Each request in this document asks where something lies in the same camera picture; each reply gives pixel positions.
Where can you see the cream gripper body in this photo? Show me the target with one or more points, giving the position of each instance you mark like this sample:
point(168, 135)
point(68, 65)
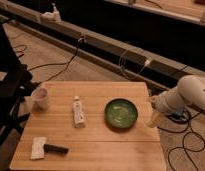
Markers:
point(156, 116)

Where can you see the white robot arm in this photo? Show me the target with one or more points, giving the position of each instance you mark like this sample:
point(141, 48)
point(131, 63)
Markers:
point(190, 90)

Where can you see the green ceramic bowl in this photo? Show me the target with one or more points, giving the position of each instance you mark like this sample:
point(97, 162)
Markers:
point(121, 113)

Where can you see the white squeeze tube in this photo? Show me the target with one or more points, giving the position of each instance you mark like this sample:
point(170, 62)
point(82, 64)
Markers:
point(79, 119)

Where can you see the white plastic cup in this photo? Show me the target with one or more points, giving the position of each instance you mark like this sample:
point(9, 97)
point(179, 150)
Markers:
point(41, 98)

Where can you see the long metal rail beam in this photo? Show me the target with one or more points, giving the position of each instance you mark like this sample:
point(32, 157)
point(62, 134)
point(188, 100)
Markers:
point(176, 47)

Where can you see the scraper with black handle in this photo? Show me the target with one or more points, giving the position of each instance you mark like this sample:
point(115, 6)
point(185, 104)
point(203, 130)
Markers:
point(40, 147)

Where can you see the white object on rail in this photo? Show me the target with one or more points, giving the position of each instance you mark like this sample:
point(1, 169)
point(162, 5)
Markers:
point(54, 15)

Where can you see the black chair frame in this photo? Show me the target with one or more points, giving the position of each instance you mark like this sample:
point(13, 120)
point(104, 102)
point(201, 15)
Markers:
point(15, 84)

